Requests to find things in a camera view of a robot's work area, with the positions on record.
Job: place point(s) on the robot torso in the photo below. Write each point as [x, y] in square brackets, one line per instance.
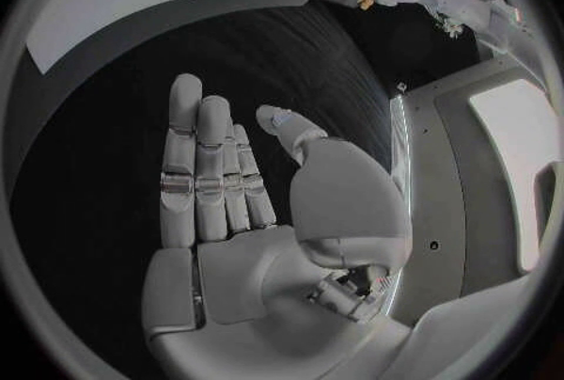
[445, 175]

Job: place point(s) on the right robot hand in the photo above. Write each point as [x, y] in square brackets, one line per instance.
[246, 281]

